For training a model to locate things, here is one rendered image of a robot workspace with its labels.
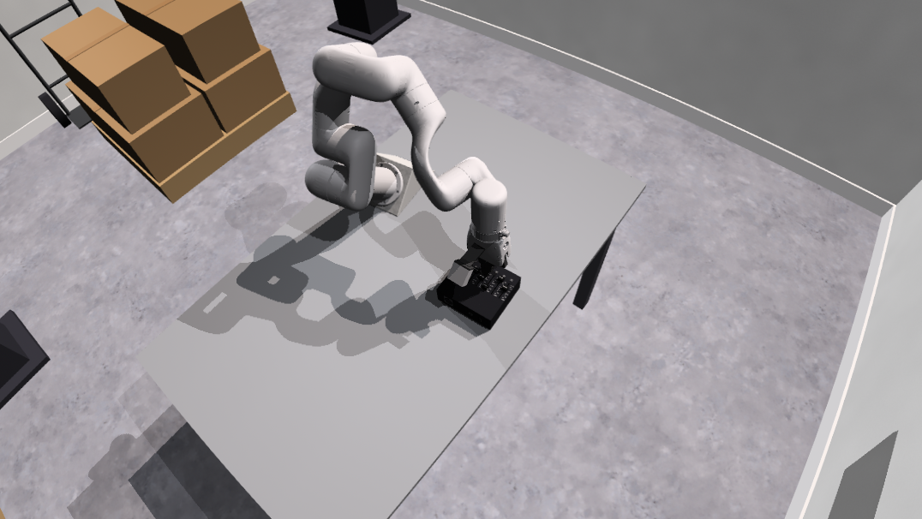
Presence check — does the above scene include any black lighting desk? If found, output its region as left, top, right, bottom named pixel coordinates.
left=437, top=259, right=521, bottom=330

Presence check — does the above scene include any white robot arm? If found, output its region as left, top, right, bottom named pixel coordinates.
left=305, top=43, right=510, bottom=242

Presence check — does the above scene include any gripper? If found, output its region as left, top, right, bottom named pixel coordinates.
left=466, top=224, right=511, bottom=275

